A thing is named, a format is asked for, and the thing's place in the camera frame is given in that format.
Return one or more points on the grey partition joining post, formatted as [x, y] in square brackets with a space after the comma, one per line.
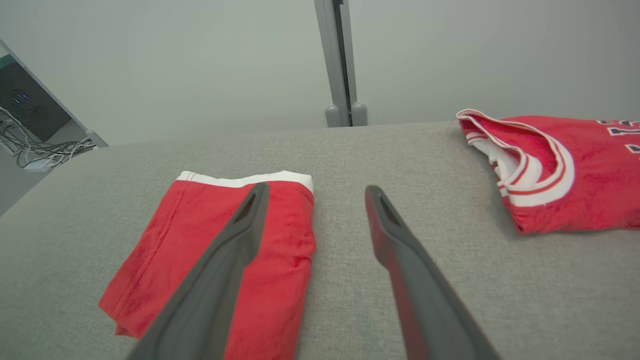
[327, 40]

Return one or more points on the white power strip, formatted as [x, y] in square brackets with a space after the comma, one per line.
[37, 166]

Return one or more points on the red jersey shirt white sleeves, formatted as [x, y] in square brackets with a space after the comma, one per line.
[590, 170]

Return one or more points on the red shorts white waistband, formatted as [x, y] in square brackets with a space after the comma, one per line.
[280, 280]

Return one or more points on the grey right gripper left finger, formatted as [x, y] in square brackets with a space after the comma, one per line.
[210, 300]

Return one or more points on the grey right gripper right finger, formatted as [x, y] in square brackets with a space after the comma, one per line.
[430, 310]

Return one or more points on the dark electronics box blue lights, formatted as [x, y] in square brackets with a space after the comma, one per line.
[25, 100]

